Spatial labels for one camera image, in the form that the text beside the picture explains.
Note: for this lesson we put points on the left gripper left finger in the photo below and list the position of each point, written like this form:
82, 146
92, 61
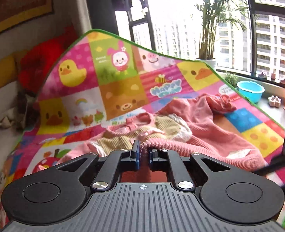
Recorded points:
110, 168

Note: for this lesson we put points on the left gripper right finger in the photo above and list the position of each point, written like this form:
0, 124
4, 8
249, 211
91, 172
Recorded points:
170, 162

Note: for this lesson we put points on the pink corduroy garment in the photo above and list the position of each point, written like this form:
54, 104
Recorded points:
184, 125

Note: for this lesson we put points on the small white shoes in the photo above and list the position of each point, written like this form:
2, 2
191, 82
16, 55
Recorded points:
274, 101

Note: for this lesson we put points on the turquoise plastic basin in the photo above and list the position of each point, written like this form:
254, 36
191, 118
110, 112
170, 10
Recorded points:
251, 90

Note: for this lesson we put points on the colourful cartoon play mat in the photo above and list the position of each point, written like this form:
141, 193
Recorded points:
101, 81

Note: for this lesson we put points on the grey cloth on sofa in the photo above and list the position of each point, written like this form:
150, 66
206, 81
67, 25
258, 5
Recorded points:
22, 115

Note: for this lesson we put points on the white plant pot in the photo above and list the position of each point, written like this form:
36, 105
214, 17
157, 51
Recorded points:
210, 62

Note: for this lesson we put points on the red plush cushion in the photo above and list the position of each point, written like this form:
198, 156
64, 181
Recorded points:
37, 62

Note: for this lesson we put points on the yellow cushion middle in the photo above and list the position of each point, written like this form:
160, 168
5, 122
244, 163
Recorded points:
8, 70

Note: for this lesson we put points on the potted palm plant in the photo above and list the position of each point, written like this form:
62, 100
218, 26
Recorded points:
215, 13

